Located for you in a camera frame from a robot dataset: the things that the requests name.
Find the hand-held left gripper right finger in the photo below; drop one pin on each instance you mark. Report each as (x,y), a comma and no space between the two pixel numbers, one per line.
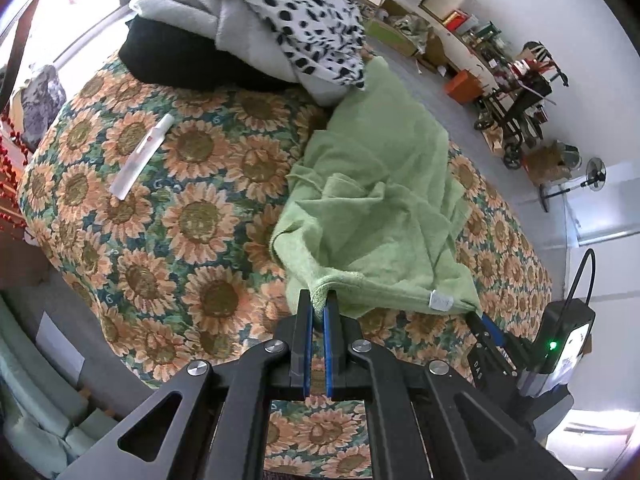
(329,340)

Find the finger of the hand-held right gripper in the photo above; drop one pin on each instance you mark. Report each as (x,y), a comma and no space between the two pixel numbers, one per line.
(492,332)

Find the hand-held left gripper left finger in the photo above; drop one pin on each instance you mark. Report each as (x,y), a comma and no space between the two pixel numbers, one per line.
(307,340)

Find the green shirt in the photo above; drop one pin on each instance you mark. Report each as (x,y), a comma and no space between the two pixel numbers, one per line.
(380,200)

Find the sunflower print blanket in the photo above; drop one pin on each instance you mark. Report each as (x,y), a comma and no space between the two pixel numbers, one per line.
(200,220)

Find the standing fan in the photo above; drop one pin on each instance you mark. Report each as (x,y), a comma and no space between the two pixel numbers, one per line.
(595,172)

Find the brown cardboard box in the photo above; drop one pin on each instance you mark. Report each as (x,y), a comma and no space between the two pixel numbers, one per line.
(547,162)

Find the black stroller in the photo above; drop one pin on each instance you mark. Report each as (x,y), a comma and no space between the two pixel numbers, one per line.
(520,105)

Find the white plastic strip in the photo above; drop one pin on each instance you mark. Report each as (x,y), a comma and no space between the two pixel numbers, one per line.
(142,157)

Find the orange box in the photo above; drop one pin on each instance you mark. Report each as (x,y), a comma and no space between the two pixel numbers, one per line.
(465,87)

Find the white paper sheet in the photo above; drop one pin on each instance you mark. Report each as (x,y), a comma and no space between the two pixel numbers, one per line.
(60,347)

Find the pale green cushions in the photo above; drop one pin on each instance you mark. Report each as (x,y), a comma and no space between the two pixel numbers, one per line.
(35,410)

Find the green flat box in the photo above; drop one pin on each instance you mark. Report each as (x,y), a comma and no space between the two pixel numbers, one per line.
(390,35)

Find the cluttered white shelf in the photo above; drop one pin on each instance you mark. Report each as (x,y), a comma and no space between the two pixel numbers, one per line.
(450,15)

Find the grey fleece cloth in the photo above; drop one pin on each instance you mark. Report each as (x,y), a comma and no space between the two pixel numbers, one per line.
(240,25)

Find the black spotted white cloth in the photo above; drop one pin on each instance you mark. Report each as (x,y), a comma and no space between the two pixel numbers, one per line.
(300,10)

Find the grey patterned pillow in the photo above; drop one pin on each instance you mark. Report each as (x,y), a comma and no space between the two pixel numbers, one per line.
(45,105)

